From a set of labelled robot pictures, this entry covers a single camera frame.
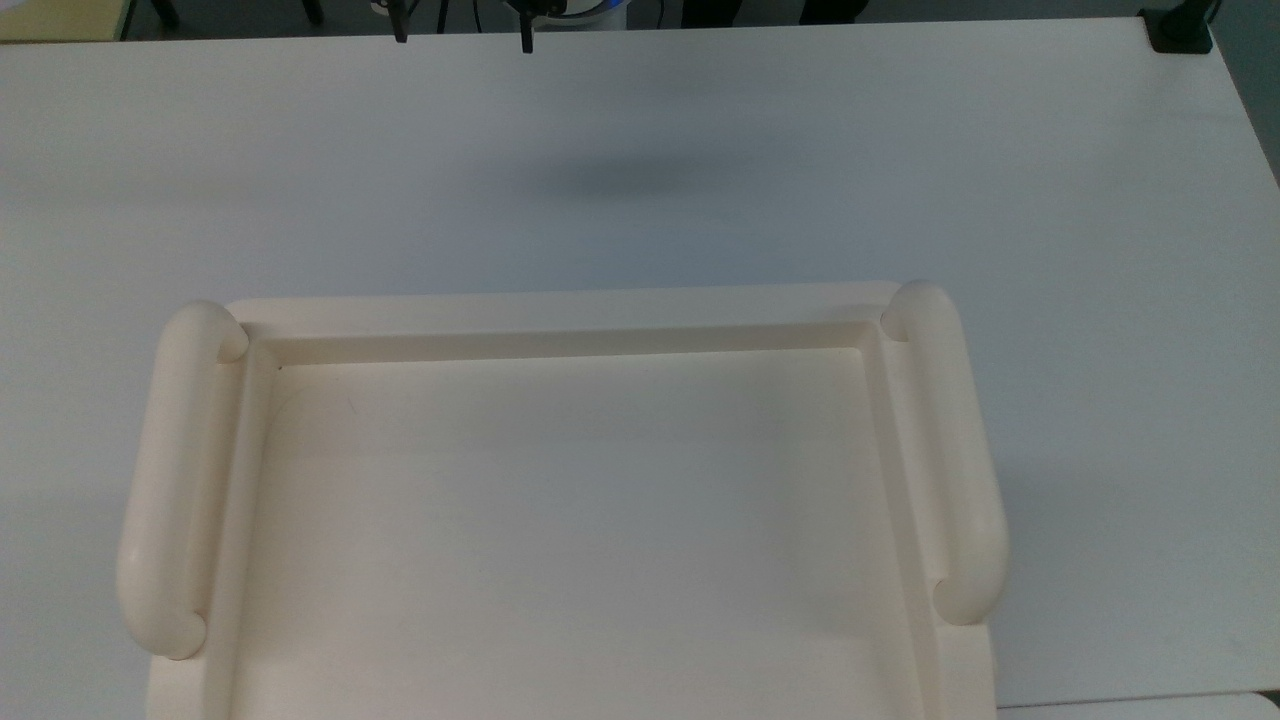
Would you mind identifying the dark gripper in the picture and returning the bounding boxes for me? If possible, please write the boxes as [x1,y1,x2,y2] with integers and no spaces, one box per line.
[390,0,573,54]

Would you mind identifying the cream plastic cabinet body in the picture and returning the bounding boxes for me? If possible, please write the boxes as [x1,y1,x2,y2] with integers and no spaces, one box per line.
[145,280,1003,720]

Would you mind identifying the yellow wooden table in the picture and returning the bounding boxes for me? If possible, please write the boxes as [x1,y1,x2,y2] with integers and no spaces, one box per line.
[0,0,138,43]

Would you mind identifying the black table clamp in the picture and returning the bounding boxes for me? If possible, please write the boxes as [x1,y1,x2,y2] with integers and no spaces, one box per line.
[1140,0,1219,54]

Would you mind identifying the cream rounded cabinet top handle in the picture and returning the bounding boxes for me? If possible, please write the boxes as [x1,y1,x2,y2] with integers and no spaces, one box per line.
[879,279,1010,628]
[115,300,250,662]

